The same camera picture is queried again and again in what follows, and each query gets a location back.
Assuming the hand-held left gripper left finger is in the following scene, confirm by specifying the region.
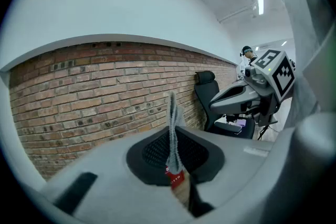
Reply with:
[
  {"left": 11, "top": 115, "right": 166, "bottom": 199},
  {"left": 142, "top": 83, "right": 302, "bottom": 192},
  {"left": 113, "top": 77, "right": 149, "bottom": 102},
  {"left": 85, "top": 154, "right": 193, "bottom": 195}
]
[{"left": 41, "top": 125, "right": 195, "bottom": 224}]

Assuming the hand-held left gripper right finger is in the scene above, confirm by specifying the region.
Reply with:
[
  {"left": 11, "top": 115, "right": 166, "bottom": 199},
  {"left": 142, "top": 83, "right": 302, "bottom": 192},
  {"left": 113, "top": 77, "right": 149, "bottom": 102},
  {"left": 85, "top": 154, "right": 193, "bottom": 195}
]
[{"left": 175, "top": 125, "right": 280, "bottom": 224}]

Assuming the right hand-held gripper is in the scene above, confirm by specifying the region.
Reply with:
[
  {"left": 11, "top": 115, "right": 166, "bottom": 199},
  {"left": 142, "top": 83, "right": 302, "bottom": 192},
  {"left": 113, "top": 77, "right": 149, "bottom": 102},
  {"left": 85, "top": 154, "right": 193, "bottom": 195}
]
[{"left": 209, "top": 49, "right": 297, "bottom": 127}]

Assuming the grey knitted cloth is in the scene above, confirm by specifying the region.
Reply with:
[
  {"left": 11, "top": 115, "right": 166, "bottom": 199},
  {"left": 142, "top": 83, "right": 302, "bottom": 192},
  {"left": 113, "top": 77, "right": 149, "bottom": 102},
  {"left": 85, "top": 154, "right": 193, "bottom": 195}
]
[{"left": 165, "top": 91, "right": 186, "bottom": 174}]

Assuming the black office chair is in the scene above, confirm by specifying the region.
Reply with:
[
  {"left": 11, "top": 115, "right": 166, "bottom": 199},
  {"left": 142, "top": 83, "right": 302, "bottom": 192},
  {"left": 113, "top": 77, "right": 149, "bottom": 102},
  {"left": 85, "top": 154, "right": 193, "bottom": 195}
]
[{"left": 193, "top": 70, "right": 256, "bottom": 140}]

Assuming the white ceiling pipe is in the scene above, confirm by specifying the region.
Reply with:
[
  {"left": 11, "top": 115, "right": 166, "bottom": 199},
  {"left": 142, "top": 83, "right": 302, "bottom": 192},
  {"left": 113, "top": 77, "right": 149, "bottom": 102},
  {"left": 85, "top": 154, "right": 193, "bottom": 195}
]
[{"left": 218, "top": 4, "right": 254, "bottom": 24}]

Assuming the person's grey clothing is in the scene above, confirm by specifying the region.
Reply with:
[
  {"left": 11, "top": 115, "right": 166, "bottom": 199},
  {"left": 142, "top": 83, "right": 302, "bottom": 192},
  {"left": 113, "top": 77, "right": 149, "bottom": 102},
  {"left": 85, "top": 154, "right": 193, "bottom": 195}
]
[{"left": 250, "top": 0, "right": 336, "bottom": 129}]

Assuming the black cable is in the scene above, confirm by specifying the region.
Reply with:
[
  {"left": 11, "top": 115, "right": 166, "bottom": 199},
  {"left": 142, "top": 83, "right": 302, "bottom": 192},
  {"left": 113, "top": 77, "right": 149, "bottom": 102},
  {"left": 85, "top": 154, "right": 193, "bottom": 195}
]
[{"left": 257, "top": 124, "right": 271, "bottom": 141}]

